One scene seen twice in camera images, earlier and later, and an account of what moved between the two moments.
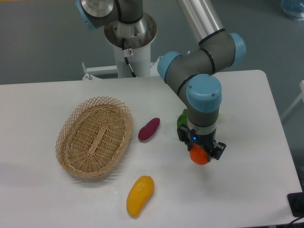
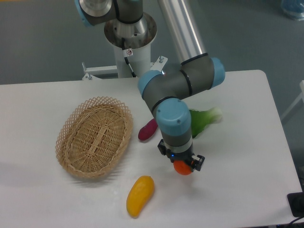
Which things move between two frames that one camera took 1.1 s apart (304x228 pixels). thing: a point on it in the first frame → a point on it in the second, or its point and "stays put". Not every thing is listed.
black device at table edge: (296, 202) stays put
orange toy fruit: (198, 155) → (182, 167)
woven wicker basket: (92, 137) stays put
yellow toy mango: (140, 191) stays put
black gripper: (203, 136) → (186, 156)
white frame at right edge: (300, 96) stays put
